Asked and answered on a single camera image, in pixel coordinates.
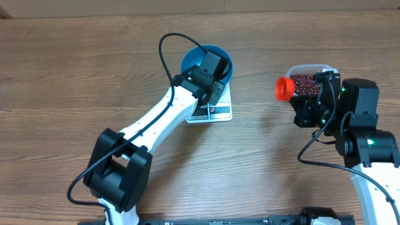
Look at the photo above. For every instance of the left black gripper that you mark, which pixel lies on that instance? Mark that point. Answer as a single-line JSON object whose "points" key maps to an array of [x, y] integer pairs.
{"points": [[217, 92]]}

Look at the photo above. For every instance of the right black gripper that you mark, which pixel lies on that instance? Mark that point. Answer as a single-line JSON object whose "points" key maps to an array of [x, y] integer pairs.
{"points": [[301, 110]]}

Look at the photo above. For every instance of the red scoop with blue handle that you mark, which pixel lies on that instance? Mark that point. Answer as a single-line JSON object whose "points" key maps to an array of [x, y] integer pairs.
{"points": [[284, 89]]}

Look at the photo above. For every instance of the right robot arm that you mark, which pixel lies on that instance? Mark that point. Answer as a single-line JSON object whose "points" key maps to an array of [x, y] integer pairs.
{"points": [[347, 112]]}

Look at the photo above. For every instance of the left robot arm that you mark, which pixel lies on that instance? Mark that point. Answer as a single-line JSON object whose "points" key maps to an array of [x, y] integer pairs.
{"points": [[118, 171]]}

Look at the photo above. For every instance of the white digital kitchen scale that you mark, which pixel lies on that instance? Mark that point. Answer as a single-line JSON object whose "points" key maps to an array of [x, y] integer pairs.
{"points": [[221, 112]]}

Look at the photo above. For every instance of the blue metal bowl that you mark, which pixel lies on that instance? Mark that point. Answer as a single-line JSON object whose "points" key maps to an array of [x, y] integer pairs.
{"points": [[196, 56]]}

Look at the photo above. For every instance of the red beans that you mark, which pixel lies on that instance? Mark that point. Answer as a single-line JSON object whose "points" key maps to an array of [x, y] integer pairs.
{"points": [[304, 85]]}

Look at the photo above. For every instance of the clear plastic container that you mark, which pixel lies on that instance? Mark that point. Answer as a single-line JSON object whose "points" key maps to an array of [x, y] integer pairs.
{"points": [[309, 69]]}

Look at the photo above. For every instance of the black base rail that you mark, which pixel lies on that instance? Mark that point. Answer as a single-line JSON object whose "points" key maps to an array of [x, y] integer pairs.
{"points": [[308, 215]]}

